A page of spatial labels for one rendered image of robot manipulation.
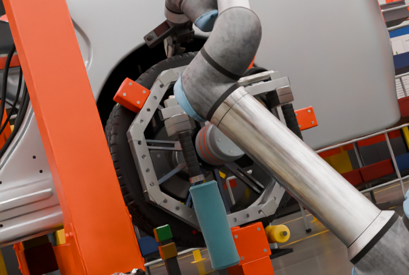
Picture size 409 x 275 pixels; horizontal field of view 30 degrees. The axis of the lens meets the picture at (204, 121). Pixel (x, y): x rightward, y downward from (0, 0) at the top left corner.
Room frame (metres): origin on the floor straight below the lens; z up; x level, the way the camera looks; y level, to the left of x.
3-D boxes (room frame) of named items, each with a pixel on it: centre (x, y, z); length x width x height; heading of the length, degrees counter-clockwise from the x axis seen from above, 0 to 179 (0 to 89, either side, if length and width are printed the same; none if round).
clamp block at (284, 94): (2.34, -0.24, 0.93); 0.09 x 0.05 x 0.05; 19
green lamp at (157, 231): (2.09, 0.20, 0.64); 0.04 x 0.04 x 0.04; 19
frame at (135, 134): (2.48, -0.01, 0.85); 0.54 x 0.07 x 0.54; 109
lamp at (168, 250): (2.09, 0.20, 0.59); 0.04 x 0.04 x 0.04; 19
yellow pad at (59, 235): (2.74, 0.56, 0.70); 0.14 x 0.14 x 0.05; 19
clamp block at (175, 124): (2.23, 0.08, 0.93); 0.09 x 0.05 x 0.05; 19
